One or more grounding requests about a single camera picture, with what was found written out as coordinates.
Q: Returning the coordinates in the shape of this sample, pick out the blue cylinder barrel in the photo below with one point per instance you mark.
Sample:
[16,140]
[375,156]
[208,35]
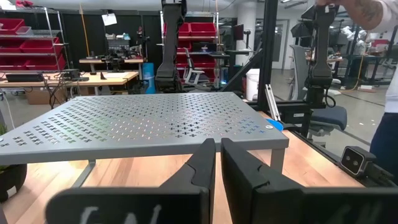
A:
[148,77]

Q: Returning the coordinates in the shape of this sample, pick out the wooden pole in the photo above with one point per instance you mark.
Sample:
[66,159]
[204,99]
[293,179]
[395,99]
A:
[84,31]

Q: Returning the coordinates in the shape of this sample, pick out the person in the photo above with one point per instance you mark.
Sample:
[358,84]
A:
[391,93]

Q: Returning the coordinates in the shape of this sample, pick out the black monitor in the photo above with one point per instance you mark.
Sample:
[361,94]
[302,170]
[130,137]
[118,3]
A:
[238,32]

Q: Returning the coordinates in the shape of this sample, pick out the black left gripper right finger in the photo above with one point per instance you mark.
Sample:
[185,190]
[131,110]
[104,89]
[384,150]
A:
[264,202]

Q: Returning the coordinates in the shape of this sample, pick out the grey perforated metal shelf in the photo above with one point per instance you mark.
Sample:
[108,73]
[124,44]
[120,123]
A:
[140,124]

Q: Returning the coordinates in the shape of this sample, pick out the long wooden desk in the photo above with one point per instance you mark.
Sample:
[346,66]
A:
[102,79]

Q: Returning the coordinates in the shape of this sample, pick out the silver metal bracket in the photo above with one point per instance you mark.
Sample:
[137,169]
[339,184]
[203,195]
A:
[272,102]

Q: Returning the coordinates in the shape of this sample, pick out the black table-level camera box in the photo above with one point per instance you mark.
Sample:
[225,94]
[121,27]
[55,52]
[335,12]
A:
[354,160]

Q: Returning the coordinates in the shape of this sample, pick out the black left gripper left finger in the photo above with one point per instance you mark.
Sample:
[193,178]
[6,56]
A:
[174,202]

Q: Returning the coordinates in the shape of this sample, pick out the white paper sheet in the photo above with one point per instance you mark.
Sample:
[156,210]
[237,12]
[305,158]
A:
[109,19]

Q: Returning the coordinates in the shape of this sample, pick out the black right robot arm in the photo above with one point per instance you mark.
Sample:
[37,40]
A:
[169,46]

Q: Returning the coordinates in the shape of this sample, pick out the flat black device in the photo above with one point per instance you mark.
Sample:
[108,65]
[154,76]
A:
[25,77]

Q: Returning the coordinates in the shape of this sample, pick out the cardboard box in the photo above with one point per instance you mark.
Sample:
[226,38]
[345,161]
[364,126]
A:
[38,96]

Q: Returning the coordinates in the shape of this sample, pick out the small wooden desk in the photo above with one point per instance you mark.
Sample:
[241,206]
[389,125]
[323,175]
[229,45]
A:
[93,61]

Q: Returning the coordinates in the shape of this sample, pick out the white waste bin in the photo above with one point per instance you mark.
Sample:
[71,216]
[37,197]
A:
[252,84]

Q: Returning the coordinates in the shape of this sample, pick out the blue grey office chair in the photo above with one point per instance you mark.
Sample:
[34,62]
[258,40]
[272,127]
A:
[329,116]

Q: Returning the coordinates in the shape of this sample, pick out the white office chair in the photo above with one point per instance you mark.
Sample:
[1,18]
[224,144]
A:
[191,73]

